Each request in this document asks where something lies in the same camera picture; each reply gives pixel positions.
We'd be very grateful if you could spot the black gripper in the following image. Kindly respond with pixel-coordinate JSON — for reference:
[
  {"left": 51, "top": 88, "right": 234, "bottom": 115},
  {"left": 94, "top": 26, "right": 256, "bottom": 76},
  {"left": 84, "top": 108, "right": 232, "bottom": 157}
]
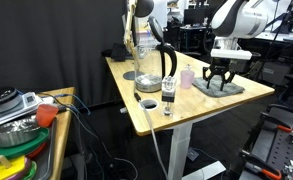
[{"left": 202, "top": 59, "right": 237, "bottom": 92}]

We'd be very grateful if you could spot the gray terry towel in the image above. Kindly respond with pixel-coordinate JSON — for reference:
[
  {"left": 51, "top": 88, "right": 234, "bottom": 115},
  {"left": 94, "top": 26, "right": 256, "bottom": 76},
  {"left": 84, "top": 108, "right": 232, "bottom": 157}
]
[{"left": 191, "top": 75, "right": 246, "bottom": 98}]

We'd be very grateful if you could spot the pink plastic cup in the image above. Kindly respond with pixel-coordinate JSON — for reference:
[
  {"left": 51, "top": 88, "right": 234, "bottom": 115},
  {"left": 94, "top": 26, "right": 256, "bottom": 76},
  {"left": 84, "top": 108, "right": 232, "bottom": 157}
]
[{"left": 180, "top": 64, "right": 196, "bottom": 90}]

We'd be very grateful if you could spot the black office chair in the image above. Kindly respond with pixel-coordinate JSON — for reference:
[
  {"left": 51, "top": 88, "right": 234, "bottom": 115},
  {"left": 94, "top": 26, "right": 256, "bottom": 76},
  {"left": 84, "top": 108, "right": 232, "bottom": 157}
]
[{"left": 185, "top": 30, "right": 215, "bottom": 66}]

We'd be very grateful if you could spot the square glass jar black band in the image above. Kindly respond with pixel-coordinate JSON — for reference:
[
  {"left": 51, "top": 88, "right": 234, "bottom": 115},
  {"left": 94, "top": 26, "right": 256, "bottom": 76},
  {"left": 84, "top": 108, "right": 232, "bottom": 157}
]
[{"left": 160, "top": 75, "right": 178, "bottom": 117}]

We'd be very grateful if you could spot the black computer monitor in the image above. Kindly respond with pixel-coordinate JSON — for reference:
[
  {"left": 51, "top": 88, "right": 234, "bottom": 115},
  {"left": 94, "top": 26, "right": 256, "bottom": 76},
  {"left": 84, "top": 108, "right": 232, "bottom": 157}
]
[{"left": 183, "top": 7, "right": 207, "bottom": 27}]

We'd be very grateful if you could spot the white desk leg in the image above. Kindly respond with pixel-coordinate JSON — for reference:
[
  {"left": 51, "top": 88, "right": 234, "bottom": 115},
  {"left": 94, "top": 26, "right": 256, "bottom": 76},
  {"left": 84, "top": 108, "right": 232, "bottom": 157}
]
[{"left": 167, "top": 121, "right": 227, "bottom": 180}]

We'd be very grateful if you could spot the black perforated board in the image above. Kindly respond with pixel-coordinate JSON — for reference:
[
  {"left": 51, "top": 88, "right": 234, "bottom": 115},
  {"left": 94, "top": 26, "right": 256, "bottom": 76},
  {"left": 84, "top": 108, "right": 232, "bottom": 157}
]
[{"left": 244, "top": 106, "right": 293, "bottom": 180}]

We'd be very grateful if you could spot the black tripod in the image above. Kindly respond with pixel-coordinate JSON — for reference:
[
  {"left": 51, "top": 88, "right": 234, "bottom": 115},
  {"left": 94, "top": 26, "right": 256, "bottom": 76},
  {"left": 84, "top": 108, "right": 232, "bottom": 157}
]
[{"left": 267, "top": 0, "right": 293, "bottom": 34}]

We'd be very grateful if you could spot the black box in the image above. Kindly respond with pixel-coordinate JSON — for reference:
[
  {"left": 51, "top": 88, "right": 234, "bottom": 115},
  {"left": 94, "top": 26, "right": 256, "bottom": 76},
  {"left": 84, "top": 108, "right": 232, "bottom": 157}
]
[{"left": 101, "top": 42, "right": 134, "bottom": 63}]

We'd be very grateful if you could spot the red plastic cup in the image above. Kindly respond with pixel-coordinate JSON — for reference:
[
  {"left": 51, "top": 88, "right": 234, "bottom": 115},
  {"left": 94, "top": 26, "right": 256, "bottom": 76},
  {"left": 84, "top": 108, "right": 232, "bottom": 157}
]
[{"left": 35, "top": 103, "right": 60, "bottom": 128}]

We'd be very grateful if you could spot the white digital kitchen scale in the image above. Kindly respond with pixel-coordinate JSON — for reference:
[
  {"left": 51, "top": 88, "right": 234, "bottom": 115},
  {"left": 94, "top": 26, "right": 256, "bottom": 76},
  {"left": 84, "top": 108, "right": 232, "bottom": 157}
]
[{"left": 0, "top": 91, "right": 44, "bottom": 129}]

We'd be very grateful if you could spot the red plastic plate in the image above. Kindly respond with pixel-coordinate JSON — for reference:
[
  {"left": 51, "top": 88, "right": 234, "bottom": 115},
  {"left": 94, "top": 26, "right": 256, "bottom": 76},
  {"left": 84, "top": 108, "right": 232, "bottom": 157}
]
[{"left": 25, "top": 141, "right": 49, "bottom": 159}]

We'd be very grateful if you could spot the gray metal tray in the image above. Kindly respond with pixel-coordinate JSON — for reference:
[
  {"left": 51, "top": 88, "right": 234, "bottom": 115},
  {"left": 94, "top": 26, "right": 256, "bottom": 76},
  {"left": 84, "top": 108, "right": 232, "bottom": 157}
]
[{"left": 30, "top": 118, "right": 58, "bottom": 180}]

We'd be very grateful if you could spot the shiny metal bowl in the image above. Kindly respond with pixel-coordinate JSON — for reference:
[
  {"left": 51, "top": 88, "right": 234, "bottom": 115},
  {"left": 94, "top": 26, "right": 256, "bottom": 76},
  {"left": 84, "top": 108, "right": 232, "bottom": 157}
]
[{"left": 0, "top": 116, "right": 42, "bottom": 148}]

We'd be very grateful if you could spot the black round dish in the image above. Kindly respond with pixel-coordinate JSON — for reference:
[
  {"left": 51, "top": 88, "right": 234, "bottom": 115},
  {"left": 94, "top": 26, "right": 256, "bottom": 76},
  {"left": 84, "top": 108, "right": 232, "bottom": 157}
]
[{"left": 0, "top": 86, "right": 19, "bottom": 108}]

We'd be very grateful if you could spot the green plastic plate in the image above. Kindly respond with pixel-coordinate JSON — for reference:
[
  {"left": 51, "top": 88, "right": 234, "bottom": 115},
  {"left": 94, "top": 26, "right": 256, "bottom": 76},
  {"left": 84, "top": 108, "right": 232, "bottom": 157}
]
[{"left": 0, "top": 127, "right": 50, "bottom": 165}]

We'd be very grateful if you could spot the glass kettle black handle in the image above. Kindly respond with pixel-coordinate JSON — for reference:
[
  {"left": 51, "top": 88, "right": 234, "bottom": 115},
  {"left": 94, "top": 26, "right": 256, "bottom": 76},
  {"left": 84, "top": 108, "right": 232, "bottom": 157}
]
[{"left": 133, "top": 15, "right": 178, "bottom": 94}]

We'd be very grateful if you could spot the round desk cable grommet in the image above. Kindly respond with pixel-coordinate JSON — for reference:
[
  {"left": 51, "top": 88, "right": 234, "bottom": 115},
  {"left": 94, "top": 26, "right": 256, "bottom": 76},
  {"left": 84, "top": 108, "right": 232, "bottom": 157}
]
[{"left": 139, "top": 98, "right": 159, "bottom": 111}]

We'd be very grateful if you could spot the orange handled black clamp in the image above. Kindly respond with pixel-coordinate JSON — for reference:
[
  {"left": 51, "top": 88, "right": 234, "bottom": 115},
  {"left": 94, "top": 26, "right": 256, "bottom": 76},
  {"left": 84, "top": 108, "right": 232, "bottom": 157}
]
[
  {"left": 239, "top": 149, "right": 283, "bottom": 180},
  {"left": 259, "top": 111, "right": 293, "bottom": 134}
]

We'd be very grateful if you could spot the white cable black plug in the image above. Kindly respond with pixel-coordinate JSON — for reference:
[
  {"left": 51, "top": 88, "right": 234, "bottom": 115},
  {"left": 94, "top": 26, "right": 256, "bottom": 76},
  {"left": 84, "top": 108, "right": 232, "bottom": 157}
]
[{"left": 134, "top": 92, "right": 170, "bottom": 180}]

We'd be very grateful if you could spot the blue cable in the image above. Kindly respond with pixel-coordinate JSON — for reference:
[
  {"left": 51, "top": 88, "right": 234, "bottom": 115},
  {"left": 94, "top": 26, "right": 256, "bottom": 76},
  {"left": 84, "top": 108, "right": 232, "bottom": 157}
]
[{"left": 50, "top": 93, "right": 92, "bottom": 116}]

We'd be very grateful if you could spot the colourful stacking ring toy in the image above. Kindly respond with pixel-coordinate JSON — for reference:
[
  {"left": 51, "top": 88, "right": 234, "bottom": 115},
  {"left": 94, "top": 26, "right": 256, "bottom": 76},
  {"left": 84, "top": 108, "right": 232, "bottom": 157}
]
[{"left": 0, "top": 154, "right": 38, "bottom": 180}]

